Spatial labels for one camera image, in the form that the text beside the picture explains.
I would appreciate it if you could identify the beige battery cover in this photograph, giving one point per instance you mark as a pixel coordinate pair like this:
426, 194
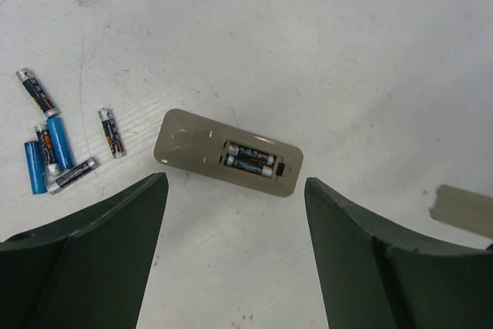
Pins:
463, 209

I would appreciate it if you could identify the blue AAA battery lower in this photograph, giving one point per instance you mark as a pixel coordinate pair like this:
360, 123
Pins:
60, 143

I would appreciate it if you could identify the black AAA battery far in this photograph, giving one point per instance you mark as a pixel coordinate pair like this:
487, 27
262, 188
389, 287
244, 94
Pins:
35, 89

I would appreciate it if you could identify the black AAA battery crossing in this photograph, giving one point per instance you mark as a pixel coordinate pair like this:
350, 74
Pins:
251, 155

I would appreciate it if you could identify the black AAA battery middle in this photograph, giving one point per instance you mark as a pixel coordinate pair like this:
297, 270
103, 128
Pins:
47, 150

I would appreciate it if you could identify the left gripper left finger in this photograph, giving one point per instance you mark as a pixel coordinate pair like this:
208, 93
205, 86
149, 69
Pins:
88, 269

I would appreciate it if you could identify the black AAA battery bottom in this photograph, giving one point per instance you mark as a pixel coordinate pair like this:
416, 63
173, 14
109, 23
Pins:
71, 176

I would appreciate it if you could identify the black AAA battery orange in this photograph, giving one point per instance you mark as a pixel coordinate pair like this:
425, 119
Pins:
244, 165

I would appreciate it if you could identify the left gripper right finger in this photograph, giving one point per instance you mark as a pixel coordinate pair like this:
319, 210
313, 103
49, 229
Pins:
375, 273

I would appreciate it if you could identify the beige white remote control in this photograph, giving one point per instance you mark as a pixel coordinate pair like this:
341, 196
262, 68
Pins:
200, 145

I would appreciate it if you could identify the black AAA battery lone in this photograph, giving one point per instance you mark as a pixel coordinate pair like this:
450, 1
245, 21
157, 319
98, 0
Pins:
111, 133

